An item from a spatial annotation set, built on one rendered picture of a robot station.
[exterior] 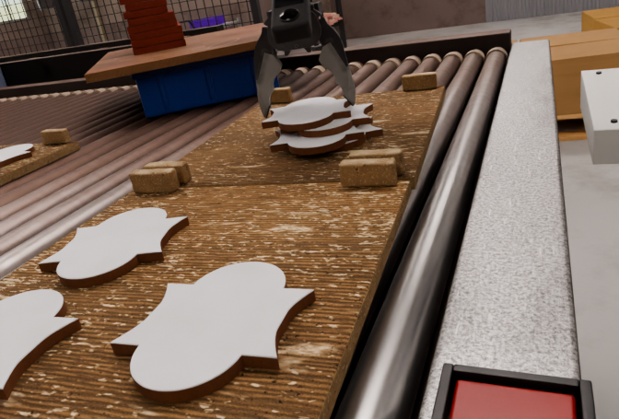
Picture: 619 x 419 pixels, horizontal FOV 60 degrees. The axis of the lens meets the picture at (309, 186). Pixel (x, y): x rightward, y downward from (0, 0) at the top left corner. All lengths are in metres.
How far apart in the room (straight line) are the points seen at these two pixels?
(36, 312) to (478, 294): 0.33
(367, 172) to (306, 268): 0.16
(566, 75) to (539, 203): 2.87
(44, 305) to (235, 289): 0.16
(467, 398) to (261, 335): 0.13
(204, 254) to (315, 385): 0.21
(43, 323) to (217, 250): 0.15
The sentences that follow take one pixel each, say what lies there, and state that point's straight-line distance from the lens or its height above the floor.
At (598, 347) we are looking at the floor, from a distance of 1.86.
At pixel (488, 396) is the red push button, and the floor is 0.93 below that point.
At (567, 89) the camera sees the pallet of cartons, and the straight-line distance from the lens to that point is 3.43.
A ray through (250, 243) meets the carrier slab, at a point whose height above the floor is 0.94.
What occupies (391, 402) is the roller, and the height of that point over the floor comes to 0.91.
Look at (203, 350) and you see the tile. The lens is 0.35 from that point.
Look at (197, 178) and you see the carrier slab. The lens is 0.69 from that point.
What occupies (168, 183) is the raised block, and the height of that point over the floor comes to 0.95.
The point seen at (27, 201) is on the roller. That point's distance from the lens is 0.87.
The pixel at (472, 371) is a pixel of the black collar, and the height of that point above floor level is 0.93.
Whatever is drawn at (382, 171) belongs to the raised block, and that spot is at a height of 0.95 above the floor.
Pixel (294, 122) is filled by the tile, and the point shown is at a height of 0.98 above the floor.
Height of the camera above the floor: 1.15
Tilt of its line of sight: 21 degrees down
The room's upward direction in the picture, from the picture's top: 10 degrees counter-clockwise
